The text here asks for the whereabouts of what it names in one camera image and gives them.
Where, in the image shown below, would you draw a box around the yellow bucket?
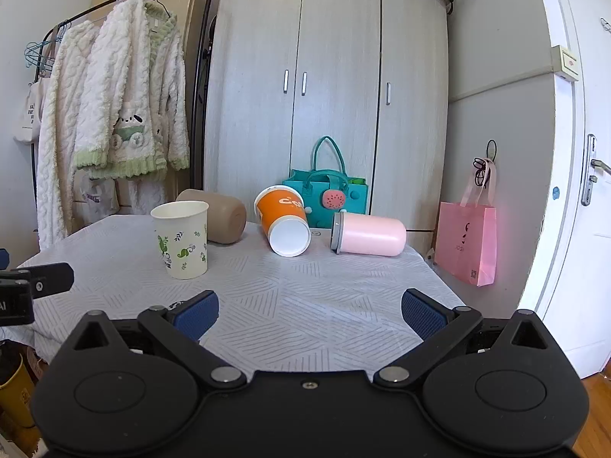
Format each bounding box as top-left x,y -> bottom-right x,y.
0,353 -> 42,434

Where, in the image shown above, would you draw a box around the teal felt handbag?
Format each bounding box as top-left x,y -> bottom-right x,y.
283,136 -> 369,230

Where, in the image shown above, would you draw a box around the white printed cloth bag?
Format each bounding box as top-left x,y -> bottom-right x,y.
75,174 -> 121,226

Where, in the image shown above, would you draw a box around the beige wall switch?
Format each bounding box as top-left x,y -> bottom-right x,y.
551,45 -> 581,82

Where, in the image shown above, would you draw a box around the white cup with green print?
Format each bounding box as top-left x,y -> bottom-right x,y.
150,200 -> 210,281

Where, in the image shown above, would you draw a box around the silver door handle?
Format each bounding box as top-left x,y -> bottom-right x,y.
581,134 -> 611,207

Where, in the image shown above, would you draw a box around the white jacket with green trim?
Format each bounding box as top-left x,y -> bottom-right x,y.
71,0 -> 191,180

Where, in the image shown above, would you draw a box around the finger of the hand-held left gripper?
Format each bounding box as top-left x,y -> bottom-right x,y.
27,262 -> 75,297

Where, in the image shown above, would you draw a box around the white tote bag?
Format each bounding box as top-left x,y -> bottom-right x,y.
13,79 -> 49,144

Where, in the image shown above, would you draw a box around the white door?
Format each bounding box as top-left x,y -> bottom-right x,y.
518,0 -> 611,381

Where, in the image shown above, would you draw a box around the grey wooden wardrobe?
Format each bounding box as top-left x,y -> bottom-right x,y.
203,0 -> 450,249

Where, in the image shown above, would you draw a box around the pink shopping bag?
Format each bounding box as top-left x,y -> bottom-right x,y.
434,157 -> 498,287

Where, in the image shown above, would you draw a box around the pink watermelon bag charm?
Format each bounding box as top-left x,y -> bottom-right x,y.
321,188 -> 349,211

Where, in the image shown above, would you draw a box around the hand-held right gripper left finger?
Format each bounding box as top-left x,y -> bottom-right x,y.
64,290 -> 247,389

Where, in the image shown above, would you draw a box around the long white fleece robe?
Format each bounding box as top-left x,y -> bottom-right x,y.
36,19 -> 103,252

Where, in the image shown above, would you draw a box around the brown cup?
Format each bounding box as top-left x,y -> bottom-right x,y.
175,189 -> 247,245

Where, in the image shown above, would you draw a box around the teal clothes hangers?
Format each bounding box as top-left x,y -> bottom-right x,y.
24,39 -> 59,80

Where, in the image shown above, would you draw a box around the black clothes rack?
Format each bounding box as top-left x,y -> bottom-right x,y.
29,0 -> 217,249

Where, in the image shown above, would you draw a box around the pink cup with grey lid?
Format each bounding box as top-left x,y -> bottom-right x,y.
330,212 -> 407,255

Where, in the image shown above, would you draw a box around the patterned white tablecloth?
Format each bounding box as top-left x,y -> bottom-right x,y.
14,214 -> 471,379

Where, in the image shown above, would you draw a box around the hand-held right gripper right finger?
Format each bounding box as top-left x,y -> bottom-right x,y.
372,289 -> 555,389

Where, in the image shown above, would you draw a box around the orange paper cup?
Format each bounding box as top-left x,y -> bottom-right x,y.
253,184 -> 312,258

